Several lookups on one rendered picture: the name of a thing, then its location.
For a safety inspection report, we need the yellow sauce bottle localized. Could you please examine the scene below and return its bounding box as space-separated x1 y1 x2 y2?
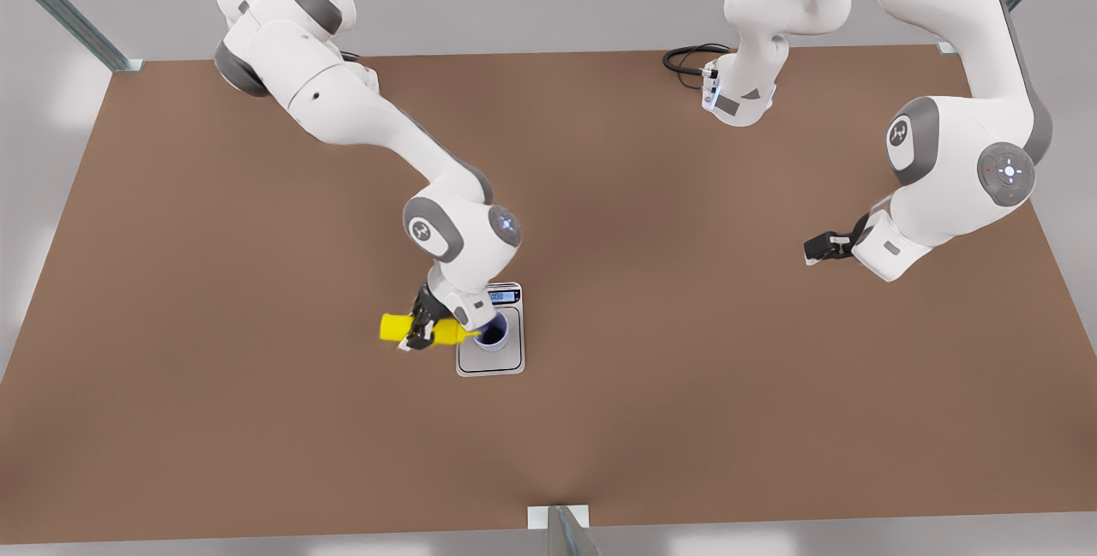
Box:
380 314 483 346

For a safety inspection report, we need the blue and white cup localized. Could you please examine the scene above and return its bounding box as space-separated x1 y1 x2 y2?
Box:
474 313 510 353

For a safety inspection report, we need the silver digital kitchen scale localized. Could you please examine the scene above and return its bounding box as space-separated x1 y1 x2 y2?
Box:
455 283 526 378

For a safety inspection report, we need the black cable loop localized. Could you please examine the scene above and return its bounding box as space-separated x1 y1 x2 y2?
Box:
662 44 732 92

